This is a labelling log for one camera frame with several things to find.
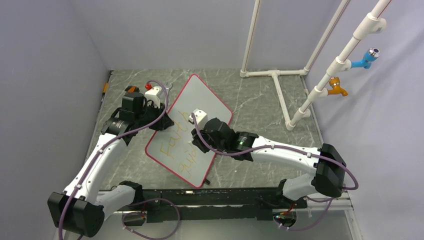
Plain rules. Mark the silver wrench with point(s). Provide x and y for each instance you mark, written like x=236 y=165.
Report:
x=169 y=86

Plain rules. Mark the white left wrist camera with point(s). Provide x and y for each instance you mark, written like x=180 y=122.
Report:
x=155 y=93

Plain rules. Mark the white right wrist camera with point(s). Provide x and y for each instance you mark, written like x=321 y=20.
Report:
x=200 y=116

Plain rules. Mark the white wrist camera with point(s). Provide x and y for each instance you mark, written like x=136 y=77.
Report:
x=155 y=93
x=200 y=116

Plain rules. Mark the orange faucet valve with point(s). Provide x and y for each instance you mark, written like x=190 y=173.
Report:
x=336 y=89

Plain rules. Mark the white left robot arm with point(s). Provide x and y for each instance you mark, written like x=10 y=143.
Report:
x=79 y=208

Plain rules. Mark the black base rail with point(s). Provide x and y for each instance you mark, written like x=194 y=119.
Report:
x=259 y=203

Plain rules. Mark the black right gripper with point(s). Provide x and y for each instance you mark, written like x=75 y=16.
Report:
x=197 y=142

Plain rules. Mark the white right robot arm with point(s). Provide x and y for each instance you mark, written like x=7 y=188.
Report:
x=323 y=167

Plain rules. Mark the red-framed whiteboard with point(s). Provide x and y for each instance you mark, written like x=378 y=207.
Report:
x=172 y=148

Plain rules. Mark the blue faucet valve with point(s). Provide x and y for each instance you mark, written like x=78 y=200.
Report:
x=368 y=58

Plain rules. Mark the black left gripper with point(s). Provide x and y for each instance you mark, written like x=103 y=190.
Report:
x=164 y=123

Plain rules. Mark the orange black tool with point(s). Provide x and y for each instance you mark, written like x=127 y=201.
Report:
x=131 y=89

